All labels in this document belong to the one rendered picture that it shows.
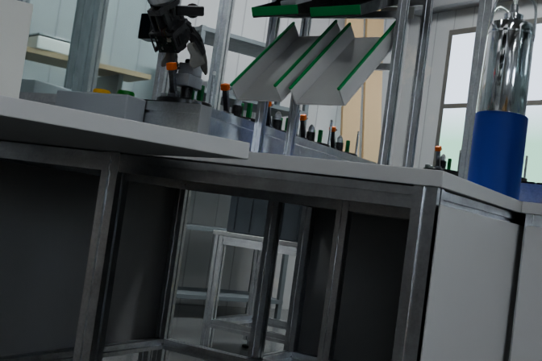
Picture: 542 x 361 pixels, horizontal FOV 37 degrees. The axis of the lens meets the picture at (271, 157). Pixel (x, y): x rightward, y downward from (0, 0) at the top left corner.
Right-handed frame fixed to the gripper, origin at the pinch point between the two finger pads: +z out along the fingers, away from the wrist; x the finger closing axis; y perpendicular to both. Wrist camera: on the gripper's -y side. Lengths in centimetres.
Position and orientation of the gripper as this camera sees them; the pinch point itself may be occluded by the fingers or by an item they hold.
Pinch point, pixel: (191, 68)
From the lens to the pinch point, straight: 205.9
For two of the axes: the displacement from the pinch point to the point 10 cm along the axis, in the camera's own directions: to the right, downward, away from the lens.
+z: 2.1, 8.1, 5.5
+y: -4.3, 5.8, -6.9
